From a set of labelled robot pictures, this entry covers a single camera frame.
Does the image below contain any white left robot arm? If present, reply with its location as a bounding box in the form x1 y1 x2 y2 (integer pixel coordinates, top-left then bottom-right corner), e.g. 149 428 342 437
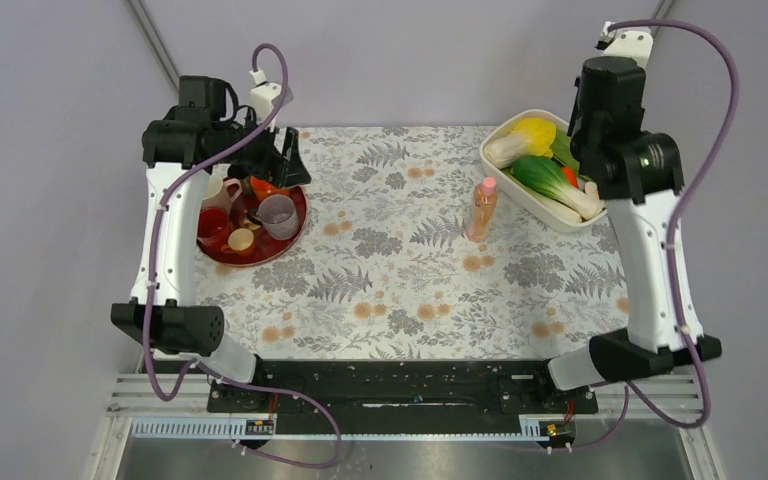
110 71 311 411

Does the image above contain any mauve mug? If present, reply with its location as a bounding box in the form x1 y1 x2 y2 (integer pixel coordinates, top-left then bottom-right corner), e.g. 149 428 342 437
258 195 300 240

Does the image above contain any dark green leaf vegetable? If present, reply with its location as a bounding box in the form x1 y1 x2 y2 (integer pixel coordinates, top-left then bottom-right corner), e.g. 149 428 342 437
550 128 580 174

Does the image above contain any large orange mug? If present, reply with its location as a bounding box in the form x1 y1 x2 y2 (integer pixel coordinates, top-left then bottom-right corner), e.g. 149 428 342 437
249 175 290 202

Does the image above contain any brown mug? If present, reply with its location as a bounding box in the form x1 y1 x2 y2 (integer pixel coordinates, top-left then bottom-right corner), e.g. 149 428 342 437
239 209 262 231

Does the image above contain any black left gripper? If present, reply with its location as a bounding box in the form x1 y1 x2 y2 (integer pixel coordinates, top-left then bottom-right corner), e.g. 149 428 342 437
214 107 312 188

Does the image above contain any yellow napa cabbage toy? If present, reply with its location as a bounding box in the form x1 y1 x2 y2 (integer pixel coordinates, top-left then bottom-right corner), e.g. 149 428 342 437
483 117 557 169

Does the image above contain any red round tray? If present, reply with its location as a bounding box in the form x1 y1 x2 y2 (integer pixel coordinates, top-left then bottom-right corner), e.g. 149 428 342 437
196 180 308 267

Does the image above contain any beige mushroom toy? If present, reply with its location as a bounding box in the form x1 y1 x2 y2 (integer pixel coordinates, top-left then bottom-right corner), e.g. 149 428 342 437
584 181 605 209

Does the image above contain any green bok choy toy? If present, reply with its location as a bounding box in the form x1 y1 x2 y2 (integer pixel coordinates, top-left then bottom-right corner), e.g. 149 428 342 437
511 156 604 220

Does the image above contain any red chili pepper toy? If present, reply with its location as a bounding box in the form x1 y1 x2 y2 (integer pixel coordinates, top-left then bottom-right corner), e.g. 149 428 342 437
561 166 579 189

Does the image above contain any white vegetable bin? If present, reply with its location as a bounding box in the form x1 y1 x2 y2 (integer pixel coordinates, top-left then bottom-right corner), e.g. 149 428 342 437
479 109 607 233

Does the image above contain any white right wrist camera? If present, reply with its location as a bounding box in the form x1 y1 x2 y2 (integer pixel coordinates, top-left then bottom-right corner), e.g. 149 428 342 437
596 21 654 69

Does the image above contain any red mug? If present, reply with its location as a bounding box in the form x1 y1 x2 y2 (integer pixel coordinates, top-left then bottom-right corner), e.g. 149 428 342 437
197 207 234 249

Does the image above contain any small orange mug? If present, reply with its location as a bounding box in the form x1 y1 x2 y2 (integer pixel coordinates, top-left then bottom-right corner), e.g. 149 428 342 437
221 228 256 256

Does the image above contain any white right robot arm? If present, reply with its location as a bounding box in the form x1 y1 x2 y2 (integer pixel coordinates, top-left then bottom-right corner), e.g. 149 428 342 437
533 56 723 412

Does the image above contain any light pink mug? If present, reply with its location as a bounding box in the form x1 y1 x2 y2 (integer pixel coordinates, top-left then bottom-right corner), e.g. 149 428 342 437
201 175 242 214

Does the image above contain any pink-capped bottle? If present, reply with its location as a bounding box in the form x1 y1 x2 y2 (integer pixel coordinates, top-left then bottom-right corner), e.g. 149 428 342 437
465 176 498 242

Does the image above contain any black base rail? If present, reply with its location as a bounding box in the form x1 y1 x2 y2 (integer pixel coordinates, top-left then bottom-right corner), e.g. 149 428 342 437
207 360 598 436

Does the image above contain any floral tablecloth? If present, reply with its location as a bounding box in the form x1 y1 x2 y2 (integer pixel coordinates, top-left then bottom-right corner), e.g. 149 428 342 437
195 126 629 360

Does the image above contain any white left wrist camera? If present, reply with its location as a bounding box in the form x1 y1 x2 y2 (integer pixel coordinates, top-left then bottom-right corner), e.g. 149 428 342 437
249 69 293 131

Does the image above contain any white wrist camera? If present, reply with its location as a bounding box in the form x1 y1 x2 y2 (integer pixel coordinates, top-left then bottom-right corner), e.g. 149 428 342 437
596 21 654 69
249 69 293 131

